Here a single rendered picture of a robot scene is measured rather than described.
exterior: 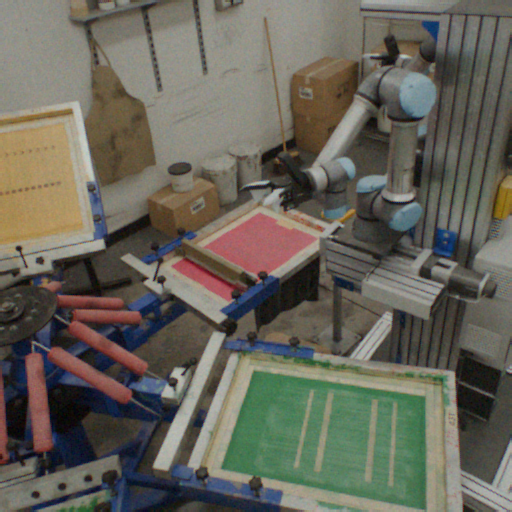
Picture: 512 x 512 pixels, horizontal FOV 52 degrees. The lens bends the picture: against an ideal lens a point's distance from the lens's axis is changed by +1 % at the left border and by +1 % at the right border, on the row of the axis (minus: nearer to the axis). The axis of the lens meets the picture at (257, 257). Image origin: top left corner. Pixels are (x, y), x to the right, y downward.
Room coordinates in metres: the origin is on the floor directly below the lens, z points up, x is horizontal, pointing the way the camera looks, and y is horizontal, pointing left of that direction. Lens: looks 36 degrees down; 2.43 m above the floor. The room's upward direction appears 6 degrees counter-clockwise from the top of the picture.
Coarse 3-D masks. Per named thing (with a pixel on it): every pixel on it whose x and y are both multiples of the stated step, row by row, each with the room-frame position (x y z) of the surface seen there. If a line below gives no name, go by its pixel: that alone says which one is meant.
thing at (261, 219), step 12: (264, 216) 2.38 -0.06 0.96; (240, 228) 2.29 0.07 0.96; (276, 228) 2.25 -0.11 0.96; (216, 240) 2.20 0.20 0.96; (216, 252) 2.10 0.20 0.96; (228, 252) 2.08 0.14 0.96; (180, 264) 2.03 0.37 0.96; (192, 264) 2.02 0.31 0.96; (192, 276) 1.92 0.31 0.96; (204, 276) 1.91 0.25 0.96
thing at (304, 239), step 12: (288, 228) 2.24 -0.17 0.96; (300, 240) 2.12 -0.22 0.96; (312, 240) 2.11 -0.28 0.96; (288, 252) 2.03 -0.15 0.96; (240, 264) 1.98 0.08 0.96; (276, 264) 1.95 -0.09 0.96; (216, 276) 1.91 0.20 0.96; (216, 288) 1.82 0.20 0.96; (228, 288) 1.81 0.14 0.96; (228, 300) 1.73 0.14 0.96
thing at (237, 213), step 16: (240, 208) 2.43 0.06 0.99; (272, 208) 2.43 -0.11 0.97; (288, 208) 2.37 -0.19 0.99; (224, 224) 2.32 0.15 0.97; (304, 224) 2.26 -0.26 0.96; (320, 224) 2.19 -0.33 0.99; (192, 240) 2.18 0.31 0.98; (304, 256) 1.94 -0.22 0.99; (160, 272) 1.93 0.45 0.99; (288, 272) 1.84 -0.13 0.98; (192, 288) 1.79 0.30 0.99
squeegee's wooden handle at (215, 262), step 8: (184, 240) 2.07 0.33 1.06; (184, 248) 2.06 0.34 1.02; (192, 248) 2.01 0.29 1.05; (200, 248) 1.99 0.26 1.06; (192, 256) 2.02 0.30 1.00; (200, 256) 1.97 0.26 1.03; (208, 256) 1.93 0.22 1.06; (216, 256) 1.92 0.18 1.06; (208, 264) 1.93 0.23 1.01; (216, 264) 1.89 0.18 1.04; (224, 264) 1.85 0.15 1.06; (224, 272) 1.85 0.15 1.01; (232, 272) 1.81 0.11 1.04; (240, 272) 1.78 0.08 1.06; (240, 280) 1.78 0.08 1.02
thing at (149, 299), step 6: (150, 294) 1.72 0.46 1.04; (138, 300) 1.69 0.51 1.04; (144, 300) 1.68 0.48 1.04; (150, 300) 1.68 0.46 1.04; (156, 300) 1.69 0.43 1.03; (162, 300) 1.70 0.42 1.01; (168, 300) 1.72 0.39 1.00; (132, 306) 1.65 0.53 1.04; (138, 306) 1.65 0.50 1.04; (144, 306) 1.65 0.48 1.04; (150, 306) 1.66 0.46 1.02; (144, 312) 1.64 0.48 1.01; (150, 312) 1.66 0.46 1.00
